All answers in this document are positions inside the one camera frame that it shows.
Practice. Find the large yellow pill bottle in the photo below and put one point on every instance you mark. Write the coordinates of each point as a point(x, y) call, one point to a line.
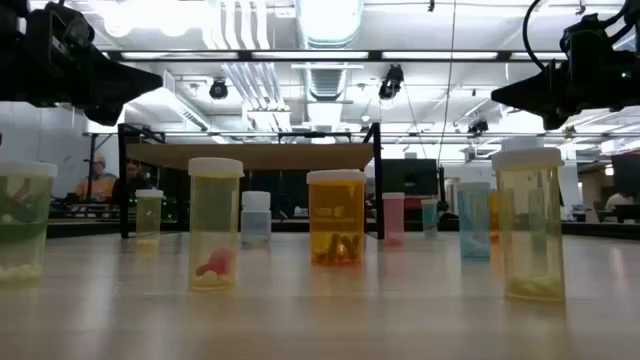
point(520, 240)

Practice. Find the amber bottle with white cap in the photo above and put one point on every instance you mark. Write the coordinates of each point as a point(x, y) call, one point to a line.
point(336, 215)

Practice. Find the blue pill bottle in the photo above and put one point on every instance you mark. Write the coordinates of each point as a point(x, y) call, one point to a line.
point(474, 225)

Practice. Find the green pill bottle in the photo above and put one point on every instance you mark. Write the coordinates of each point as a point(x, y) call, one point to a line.
point(25, 225)

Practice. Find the person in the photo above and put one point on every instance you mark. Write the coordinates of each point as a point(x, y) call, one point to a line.
point(131, 187)
point(617, 201)
point(97, 187)

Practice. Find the clear pill bottle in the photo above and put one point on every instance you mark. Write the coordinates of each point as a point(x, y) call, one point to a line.
point(256, 220)

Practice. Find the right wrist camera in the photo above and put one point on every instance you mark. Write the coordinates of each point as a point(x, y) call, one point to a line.
point(582, 35)

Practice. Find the black ceiling spotlight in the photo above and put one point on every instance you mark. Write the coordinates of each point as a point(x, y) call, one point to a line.
point(477, 127)
point(391, 82)
point(218, 90)

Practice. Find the ribbed ceiling duct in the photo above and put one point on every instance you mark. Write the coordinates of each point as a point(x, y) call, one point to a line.
point(327, 85)

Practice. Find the pink pill bottle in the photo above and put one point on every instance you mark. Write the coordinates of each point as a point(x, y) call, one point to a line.
point(393, 220)

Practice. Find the small yellow-green pill bottle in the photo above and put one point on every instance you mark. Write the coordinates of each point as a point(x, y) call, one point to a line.
point(149, 215)

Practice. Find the bright ceiling duct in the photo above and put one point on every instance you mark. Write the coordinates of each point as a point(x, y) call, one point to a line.
point(330, 25)

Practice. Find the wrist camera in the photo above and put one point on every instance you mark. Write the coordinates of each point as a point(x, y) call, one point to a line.
point(582, 35)
point(70, 30)

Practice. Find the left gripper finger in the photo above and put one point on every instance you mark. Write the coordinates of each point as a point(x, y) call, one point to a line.
point(115, 82)
point(105, 116)

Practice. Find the orange bottle with capsules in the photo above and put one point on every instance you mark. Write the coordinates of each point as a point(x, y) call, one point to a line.
point(494, 215)

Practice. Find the wooden shelf with black frame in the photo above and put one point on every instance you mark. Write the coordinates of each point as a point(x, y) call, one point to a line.
point(250, 156)

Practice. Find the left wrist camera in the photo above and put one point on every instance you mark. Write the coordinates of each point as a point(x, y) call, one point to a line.
point(70, 30)

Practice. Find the yellow bottle with red pills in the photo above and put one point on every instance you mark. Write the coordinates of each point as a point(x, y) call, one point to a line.
point(215, 220)

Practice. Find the small teal pill bottle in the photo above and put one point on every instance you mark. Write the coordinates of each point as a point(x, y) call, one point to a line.
point(429, 217)

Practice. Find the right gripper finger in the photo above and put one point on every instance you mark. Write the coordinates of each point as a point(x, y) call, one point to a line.
point(545, 90)
point(556, 121)

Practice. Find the overhead light bar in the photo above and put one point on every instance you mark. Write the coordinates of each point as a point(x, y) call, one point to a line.
point(375, 55)

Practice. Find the black monitor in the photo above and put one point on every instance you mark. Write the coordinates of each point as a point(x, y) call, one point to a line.
point(626, 175)
point(410, 177)

